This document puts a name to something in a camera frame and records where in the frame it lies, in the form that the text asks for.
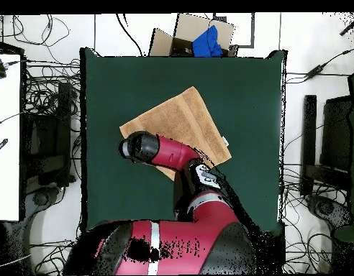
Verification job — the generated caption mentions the open cardboard box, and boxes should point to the open cardboard box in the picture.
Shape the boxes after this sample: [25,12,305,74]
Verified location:
[148,13,239,58]

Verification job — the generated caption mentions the black round floor foot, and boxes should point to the black round floor foot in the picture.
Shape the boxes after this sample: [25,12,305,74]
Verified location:
[32,190,53,207]

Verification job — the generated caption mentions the black power adapter with cable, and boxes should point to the black power adapter with cable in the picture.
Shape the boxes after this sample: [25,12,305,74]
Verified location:
[286,42,354,86]

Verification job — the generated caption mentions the thick black cable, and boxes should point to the thick black cable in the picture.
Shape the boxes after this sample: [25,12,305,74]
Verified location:
[115,13,144,57]

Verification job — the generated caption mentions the tan terry towel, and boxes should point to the tan terry towel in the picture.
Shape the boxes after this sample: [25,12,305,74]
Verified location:
[119,86,232,181]

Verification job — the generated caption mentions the dark green table cloth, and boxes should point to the dark green table cloth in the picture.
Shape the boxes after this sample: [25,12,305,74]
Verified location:
[79,47,288,234]

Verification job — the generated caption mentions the blue garment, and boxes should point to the blue garment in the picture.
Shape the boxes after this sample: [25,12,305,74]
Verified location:
[191,24,224,58]

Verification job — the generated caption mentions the black upright stand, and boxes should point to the black upright stand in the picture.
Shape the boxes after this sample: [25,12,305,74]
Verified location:
[299,94,317,196]

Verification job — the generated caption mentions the dark grey chair base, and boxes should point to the dark grey chair base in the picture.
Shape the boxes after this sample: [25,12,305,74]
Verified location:
[306,195,353,231]

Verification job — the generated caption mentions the black equipment rack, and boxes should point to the black equipment rack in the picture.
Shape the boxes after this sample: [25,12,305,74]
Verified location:
[22,81,76,188]

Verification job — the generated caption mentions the white desk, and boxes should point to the white desk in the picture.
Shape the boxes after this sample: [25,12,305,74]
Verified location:
[0,52,22,222]

